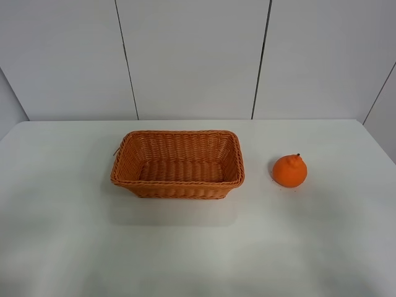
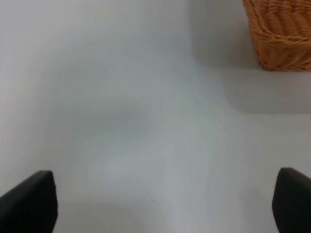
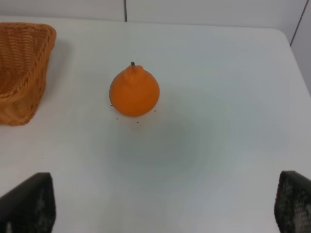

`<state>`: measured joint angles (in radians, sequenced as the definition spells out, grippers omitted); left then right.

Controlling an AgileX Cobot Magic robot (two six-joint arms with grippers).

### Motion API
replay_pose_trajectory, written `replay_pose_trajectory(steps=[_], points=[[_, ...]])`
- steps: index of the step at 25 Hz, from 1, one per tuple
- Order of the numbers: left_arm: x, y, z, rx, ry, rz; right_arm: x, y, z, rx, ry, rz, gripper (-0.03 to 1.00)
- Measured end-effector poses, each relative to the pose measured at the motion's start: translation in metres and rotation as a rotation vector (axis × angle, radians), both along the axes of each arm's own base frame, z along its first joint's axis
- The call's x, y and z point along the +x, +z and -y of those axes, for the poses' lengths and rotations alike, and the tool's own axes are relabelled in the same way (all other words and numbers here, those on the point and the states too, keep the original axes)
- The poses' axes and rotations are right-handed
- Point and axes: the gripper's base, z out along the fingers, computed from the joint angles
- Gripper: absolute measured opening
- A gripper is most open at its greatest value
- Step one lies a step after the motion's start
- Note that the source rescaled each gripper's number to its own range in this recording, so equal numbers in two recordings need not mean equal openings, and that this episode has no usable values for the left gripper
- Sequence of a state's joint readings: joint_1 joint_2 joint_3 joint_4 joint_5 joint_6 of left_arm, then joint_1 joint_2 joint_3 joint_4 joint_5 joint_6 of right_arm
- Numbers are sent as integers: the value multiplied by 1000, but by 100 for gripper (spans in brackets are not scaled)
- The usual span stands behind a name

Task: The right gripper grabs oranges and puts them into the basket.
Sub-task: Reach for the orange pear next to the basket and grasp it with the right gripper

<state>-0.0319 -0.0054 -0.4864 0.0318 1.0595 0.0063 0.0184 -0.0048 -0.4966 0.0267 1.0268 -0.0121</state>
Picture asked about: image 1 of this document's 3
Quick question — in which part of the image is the orange with stem bump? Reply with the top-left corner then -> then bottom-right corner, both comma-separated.
272,153 -> 308,188

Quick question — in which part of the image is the orange woven wicker basket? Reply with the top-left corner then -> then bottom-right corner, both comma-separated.
111,130 -> 245,200

